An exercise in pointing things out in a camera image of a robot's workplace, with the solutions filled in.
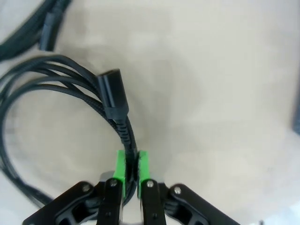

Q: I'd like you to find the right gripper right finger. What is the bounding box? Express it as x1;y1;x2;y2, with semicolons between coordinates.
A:
137;150;242;225

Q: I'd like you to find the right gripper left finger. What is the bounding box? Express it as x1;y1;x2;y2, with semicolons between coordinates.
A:
22;150;128;225

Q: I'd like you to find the black braided USB cable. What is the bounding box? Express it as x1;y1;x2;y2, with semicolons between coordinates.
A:
0;54;138;208
0;0;72;62

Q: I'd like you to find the grey perforated plastic basket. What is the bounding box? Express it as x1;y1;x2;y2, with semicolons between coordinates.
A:
290;103;300;138

